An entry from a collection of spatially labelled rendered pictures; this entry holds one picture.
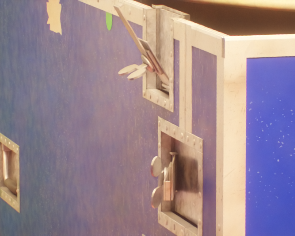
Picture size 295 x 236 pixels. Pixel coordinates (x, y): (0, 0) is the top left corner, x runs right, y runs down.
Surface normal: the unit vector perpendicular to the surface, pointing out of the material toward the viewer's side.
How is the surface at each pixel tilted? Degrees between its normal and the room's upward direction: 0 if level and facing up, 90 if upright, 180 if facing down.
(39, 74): 90
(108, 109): 90
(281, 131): 90
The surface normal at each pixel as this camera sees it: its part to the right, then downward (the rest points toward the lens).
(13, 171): -0.96, 0.04
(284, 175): 0.28, 0.14
